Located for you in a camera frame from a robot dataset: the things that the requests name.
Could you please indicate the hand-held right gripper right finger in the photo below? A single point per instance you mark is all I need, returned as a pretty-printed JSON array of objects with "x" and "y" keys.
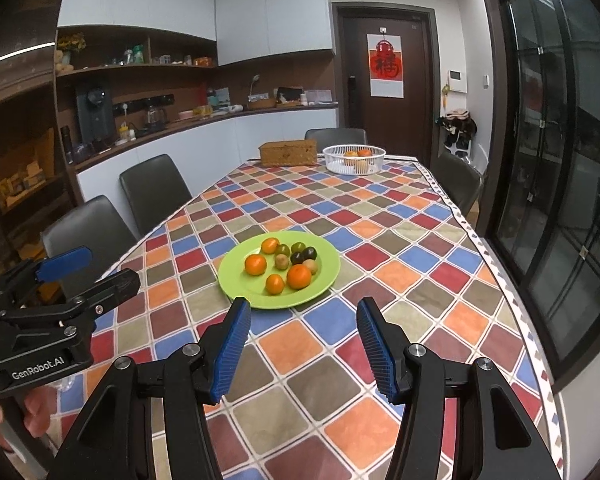
[{"x": 377, "y": 355}]

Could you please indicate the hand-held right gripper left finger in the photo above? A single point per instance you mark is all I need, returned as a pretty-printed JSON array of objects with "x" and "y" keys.
[{"x": 230, "y": 355}]

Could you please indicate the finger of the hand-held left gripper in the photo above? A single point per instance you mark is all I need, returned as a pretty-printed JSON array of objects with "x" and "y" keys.
[
  {"x": 120, "y": 285},
  {"x": 65, "y": 260}
]

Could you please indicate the green plate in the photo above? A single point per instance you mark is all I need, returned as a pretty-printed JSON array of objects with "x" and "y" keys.
[{"x": 240, "y": 287}]

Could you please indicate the small orange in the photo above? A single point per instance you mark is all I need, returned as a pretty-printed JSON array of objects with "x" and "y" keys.
[
  {"x": 275, "y": 284},
  {"x": 255, "y": 264},
  {"x": 270, "y": 245}
]

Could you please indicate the large orange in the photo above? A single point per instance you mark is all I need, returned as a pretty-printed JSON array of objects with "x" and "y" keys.
[{"x": 299, "y": 276}]

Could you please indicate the brown round fruit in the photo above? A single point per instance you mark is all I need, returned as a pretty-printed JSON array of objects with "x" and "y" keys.
[{"x": 310, "y": 266}]

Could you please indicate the dark purple fruit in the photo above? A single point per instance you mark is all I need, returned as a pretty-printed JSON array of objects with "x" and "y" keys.
[
  {"x": 297, "y": 259},
  {"x": 309, "y": 253}
]

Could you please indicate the small green fruit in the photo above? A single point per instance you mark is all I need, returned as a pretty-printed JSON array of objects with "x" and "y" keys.
[
  {"x": 282, "y": 249},
  {"x": 297, "y": 248}
]

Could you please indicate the person's left hand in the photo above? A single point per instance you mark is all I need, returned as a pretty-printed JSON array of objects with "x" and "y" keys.
[{"x": 37, "y": 410}]

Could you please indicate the grey dining chair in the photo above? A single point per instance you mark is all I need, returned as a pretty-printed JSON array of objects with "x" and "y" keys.
[
  {"x": 155, "y": 190},
  {"x": 335, "y": 136},
  {"x": 457, "y": 180},
  {"x": 85, "y": 235}
]

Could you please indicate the checked colourful tablecloth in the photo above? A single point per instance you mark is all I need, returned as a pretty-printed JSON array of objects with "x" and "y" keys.
[{"x": 380, "y": 270}]

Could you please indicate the small tan fruit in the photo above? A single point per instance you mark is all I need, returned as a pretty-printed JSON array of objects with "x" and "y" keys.
[{"x": 281, "y": 262}]

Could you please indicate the black thermos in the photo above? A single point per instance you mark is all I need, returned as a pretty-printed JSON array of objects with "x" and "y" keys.
[{"x": 67, "y": 145}]

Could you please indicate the yellow bottle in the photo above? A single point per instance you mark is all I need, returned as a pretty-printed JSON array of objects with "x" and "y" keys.
[{"x": 123, "y": 132}]

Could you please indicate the black water dispenser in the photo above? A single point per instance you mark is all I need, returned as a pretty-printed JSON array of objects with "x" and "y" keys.
[{"x": 95, "y": 115}]

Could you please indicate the glass kettle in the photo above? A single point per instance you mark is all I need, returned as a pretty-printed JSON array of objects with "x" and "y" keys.
[{"x": 155, "y": 116}]

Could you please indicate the white counter cabinet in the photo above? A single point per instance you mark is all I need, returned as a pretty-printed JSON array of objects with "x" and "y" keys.
[{"x": 230, "y": 145}]

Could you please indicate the pale fruit in basket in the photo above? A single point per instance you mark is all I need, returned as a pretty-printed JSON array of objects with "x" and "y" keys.
[{"x": 360, "y": 163}]

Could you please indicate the white plastic basket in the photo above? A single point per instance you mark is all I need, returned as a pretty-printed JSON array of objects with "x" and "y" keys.
[{"x": 335, "y": 162}]

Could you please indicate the plush toy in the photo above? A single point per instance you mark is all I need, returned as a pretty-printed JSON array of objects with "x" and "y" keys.
[{"x": 64, "y": 61}]

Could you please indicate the wicker box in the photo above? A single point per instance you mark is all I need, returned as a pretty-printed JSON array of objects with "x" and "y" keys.
[{"x": 287, "y": 154}]

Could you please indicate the yellow flowers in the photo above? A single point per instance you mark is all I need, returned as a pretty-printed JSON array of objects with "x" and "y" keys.
[{"x": 71, "y": 42}]

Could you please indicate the orange packet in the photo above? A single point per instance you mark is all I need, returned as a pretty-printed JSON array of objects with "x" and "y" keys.
[{"x": 203, "y": 61}]

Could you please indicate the desk lamp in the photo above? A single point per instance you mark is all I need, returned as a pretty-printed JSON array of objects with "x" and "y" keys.
[{"x": 255, "y": 80}]

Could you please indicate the dark wooden door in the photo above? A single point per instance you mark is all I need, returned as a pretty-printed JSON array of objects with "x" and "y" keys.
[{"x": 415, "y": 110}]

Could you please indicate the black tablet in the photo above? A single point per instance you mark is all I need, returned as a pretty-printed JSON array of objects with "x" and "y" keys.
[{"x": 289, "y": 95}]

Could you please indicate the glass sliding door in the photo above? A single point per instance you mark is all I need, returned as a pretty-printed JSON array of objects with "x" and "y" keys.
[{"x": 555, "y": 160}]

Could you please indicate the white intercom panel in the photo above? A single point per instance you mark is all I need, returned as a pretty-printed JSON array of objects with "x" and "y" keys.
[{"x": 456, "y": 81}]

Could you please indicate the red and white wall calendar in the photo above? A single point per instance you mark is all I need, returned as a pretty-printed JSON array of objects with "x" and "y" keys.
[{"x": 385, "y": 67}]

